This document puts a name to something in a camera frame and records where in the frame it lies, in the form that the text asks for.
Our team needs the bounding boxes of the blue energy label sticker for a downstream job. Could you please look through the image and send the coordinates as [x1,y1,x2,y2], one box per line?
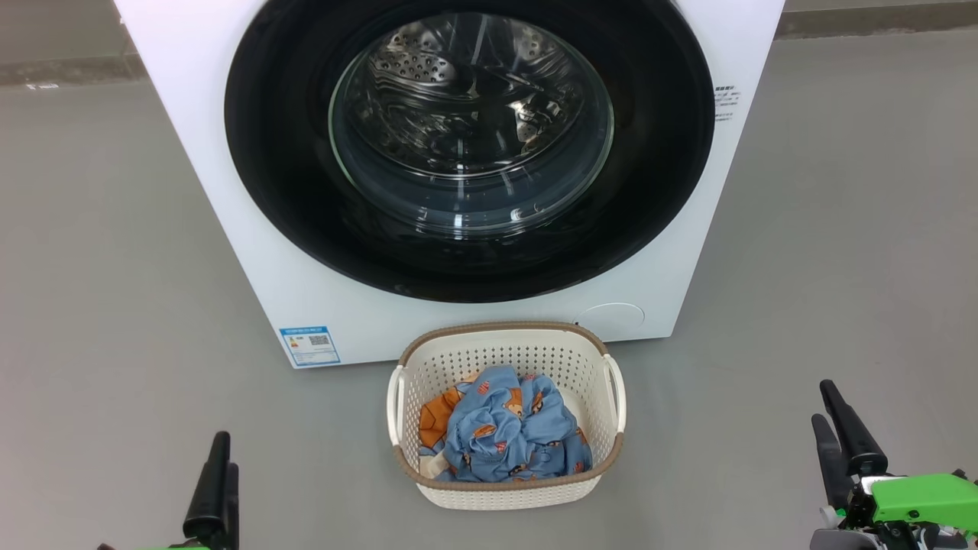
[279,325,342,368]

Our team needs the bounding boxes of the stainless steel washing machine drum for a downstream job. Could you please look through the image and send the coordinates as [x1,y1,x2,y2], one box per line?
[330,11,614,234]

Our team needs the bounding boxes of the blue bear print garment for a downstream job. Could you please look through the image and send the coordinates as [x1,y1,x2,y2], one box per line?
[436,365,593,484]

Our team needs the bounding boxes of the white front-load washing machine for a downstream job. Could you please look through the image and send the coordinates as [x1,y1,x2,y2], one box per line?
[113,0,786,370]

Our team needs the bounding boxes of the orange garment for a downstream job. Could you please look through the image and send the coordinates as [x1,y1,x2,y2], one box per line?
[418,386,467,453]

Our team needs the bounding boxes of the cream perforated laundry basket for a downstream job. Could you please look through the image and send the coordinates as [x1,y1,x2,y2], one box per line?
[386,321,627,511]

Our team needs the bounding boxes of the black round washing machine door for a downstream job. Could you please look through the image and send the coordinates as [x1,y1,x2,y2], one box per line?
[224,0,717,304]

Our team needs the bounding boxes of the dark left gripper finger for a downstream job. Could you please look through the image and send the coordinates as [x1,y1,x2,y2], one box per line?
[183,432,232,550]
[222,463,240,550]

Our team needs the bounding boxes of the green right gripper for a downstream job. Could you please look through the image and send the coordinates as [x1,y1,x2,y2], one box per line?
[810,380,978,550]

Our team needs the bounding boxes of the round white filter cover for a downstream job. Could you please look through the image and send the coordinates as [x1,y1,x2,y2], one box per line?
[577,302,646,342]

